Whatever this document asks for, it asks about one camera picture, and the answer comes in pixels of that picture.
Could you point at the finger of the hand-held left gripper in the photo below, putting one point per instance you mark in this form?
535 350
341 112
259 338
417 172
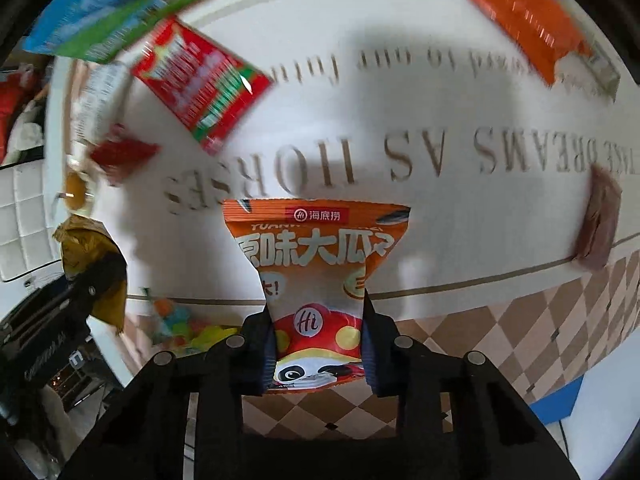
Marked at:
102 280

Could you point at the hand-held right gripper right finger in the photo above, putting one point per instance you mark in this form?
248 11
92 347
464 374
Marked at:
369 360

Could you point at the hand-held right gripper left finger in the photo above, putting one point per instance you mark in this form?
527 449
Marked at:
269 355

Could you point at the mustard yellow snack packet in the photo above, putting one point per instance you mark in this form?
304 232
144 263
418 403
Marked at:
80 240

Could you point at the clear packet with brown food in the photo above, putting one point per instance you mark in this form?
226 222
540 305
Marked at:
77 187

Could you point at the orange sunflower seed packet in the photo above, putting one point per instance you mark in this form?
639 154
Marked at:
310 260

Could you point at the silver snack packet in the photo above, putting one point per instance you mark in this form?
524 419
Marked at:
100 100

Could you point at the colourful candy packet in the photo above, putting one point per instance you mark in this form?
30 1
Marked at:
175 322

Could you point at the white tufted sofa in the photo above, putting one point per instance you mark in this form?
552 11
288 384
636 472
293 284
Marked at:
25 220

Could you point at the small dark red snack packet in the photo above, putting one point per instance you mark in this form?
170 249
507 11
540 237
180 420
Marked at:
122 155

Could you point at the white cloth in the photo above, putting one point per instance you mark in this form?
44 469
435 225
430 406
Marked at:
25 140

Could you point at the blue panel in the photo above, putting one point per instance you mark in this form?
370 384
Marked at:
557 402

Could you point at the red cloth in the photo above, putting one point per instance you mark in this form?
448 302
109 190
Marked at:
15 100

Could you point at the red green snack packet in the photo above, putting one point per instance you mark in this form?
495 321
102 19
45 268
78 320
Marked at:
205 80

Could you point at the white printed checkered-border mat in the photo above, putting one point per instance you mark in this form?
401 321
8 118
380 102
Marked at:
400 110

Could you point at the blue green milk carton box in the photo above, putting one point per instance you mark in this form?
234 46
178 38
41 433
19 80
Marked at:
100 15

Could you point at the brown snack packet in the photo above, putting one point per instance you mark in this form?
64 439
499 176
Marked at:
600 215

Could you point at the white green snack packet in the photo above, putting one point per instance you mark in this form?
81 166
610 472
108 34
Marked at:
595 72

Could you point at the plain orange snack packet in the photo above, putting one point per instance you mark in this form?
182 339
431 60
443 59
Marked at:
530 20

